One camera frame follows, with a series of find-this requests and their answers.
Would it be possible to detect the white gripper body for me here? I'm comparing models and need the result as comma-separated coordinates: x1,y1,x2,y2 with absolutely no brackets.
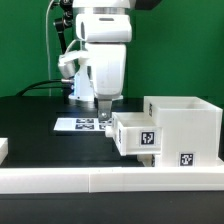
76,14,132,99

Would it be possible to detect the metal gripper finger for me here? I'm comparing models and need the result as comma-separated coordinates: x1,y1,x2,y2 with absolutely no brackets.
98,99,112,122

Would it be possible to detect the white drawer box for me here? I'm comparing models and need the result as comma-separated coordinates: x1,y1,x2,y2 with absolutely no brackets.
105,112,162,156
137,154,155,167

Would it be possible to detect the white drawer cabinet frame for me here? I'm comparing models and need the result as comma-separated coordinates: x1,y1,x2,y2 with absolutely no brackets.
143,96,223,167

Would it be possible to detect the white front drawer box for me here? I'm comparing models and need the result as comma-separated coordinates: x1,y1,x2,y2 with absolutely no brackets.
137,154,155,167

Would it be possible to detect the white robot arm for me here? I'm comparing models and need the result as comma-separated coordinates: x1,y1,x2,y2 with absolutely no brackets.
72,0,162,121

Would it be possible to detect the marker tag sheet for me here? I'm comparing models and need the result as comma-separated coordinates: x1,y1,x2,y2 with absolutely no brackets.
54,118,111,132

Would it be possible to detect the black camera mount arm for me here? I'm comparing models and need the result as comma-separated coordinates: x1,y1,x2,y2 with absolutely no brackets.
53,0,73,53

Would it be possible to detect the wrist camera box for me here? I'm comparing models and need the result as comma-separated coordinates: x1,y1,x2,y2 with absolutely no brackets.
58,50,88,79

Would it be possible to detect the white hanging cable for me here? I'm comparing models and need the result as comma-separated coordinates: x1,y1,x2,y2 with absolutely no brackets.
45,0,56,97

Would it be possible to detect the black base cable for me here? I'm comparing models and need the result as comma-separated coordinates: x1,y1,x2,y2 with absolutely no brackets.
15,78,75,97

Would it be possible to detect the white front barrier wall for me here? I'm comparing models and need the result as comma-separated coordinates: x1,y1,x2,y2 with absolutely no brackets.
0,166,224,194

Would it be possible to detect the white barrier wall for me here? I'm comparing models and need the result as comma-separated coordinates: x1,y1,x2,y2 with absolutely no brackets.
0,166,224,194
0,138,8,165

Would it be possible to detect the white left barrier wall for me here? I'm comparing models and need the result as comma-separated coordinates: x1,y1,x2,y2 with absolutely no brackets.
0,138,8,165

